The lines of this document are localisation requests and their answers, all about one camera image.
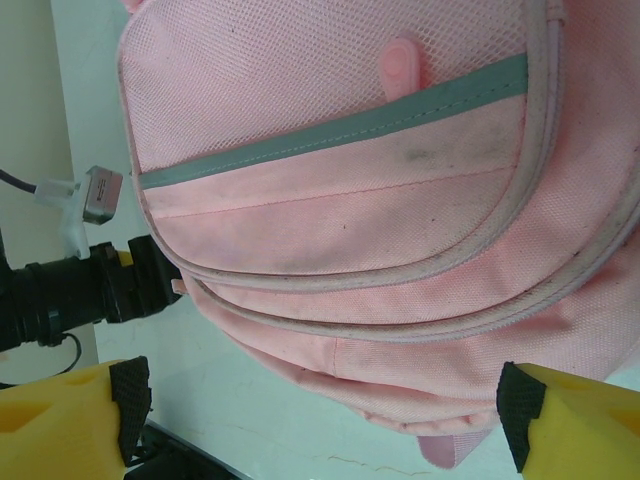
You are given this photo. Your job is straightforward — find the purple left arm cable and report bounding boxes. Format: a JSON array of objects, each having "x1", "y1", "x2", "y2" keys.
[{"x1": 0, "y1": 168, "x2": 41, "y2": 195}]

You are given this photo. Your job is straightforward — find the pink backpack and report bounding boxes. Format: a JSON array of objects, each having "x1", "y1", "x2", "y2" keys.
[{"x1": 115, "y1": 0, "x2": 640, "y2": 471}]

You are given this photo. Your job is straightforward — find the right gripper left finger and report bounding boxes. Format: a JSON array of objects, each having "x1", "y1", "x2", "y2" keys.
[{"x1": 0, "y1": 355, "x2": 154, "y2": 480}]

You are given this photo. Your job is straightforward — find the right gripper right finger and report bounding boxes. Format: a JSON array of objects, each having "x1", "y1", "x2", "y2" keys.
[{"x1": 496, "y1": 360, "x2": 640, "y2": 480}]

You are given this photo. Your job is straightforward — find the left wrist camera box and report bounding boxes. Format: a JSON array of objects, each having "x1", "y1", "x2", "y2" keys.
[{"x1": 35, "y1": 166, "x2": 125, "y2": 260}]

